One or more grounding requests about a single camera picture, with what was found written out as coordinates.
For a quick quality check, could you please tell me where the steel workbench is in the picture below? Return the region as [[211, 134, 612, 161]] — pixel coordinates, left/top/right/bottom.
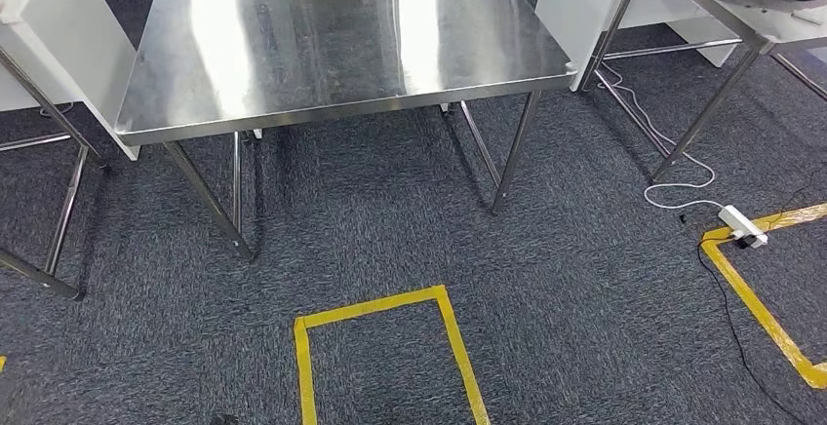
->
[[114, 0, 579, 263]]

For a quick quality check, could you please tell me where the white power cable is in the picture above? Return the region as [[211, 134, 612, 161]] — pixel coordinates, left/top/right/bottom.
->
[[597, 62, 729, 213]]

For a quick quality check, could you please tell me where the yellow floor tape square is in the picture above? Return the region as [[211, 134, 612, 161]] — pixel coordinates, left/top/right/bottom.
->
[[700, 201, 827, 390], [293, 284, 492, 425]]

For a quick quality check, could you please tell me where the white power strip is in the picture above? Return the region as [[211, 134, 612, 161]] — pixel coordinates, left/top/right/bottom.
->
[[717, 205, 770, 251]]

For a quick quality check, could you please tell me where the white desk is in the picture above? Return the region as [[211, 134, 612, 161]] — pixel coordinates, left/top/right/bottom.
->
[[534, 0, 742, 94], [0, 0, 141, 163]]

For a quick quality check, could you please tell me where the thin black floor cable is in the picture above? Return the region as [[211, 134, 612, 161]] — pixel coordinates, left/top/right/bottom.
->
[[678, 170, 827, 425]]

